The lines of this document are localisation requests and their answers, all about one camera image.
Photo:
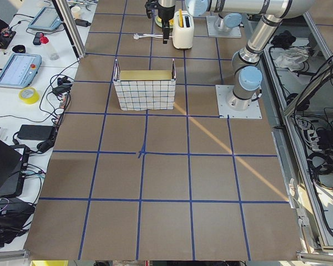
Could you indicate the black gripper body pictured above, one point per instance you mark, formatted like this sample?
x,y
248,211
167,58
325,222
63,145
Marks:
x,y
166,14

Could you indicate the bread slice in toaster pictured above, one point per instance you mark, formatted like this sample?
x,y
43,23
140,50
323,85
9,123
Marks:
x,y
180,18

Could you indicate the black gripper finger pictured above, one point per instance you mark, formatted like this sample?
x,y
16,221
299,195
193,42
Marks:
x,y
165,32

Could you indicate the grid-patterned wire storage box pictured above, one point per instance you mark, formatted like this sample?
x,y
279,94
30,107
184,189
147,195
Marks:
x,y
139,90

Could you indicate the yellow tape roll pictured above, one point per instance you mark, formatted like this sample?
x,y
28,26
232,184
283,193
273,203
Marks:
x,y
29,95

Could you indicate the red-capped squeeze bottle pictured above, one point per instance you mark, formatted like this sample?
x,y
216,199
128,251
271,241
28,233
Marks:
x,y
49,48

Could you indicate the black remote handset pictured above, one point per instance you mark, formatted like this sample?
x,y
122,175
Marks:
x,y
37,38

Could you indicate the blue teach pendant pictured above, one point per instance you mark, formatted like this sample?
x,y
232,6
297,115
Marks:
x,y
47,19
20,70

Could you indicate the near blue teach pendant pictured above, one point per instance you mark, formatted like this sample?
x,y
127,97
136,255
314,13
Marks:
x,y
20,70

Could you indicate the far blue teach pendant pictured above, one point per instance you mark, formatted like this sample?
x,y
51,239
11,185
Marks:
x,y
47,19

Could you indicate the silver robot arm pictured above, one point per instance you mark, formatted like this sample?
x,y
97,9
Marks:
x,y
166,10
247,77

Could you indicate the black monitor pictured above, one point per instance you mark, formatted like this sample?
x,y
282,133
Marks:
x,y
2,163

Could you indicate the aluminium frame post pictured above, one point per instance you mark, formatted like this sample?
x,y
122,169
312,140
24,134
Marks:
x,y
70,27

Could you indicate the black power adapter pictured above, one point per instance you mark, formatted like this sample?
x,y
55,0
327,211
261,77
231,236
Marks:
x,y
35,132

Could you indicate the white two-slot toaster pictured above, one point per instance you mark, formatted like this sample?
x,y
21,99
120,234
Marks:
x,y
183,37

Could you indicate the white paper cup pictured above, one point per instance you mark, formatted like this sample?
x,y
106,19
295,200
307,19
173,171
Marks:
x,y
76,12

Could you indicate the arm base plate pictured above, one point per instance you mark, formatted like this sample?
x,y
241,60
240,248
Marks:
x,y
226,27
230,107

